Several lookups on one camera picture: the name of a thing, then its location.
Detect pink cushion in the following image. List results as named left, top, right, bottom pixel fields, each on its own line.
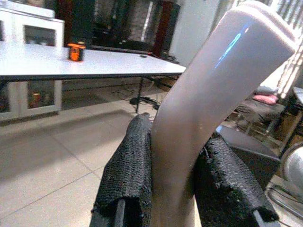
left=252, top=94, right=278, bottom=105

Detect white cabinet with glass doors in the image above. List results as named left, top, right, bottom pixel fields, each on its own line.
left=0, top=7, right=65, bottom=122

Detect grey curved broom handle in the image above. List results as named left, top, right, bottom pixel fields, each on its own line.
left=150, top=0, right=299, bottom=227

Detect black cables on floor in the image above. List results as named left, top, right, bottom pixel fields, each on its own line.
left=113, top=89, right=164, bottom=110

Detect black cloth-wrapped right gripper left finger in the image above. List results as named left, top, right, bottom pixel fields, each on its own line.
left=89, top=113, right=152, bottom=227

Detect orange and black small device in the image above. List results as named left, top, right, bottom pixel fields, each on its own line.
left=66, top=42, right=86, bottom=62

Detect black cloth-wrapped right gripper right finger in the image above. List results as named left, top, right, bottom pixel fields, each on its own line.
left=193, top=132, right=280, bottom=227

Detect white table with black legs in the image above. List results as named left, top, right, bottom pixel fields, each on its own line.
left=0, top=42, right=187, bottom=114

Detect dark red wooden cabinet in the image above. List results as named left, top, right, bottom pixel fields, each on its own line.
left=54, top=0, right=181, bottom=57

